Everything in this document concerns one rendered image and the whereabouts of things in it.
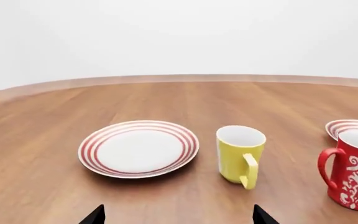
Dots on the red mug with white pattern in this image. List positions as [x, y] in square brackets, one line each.
[353, 177]

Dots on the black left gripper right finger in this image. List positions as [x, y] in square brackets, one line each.
[261, 216]

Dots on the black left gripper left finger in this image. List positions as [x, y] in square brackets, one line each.
[95, 216]

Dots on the yellow mug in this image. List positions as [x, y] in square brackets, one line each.
[233, 161]

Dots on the white plate with red rings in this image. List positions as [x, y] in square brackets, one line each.
[138, 149]
[337, 127]

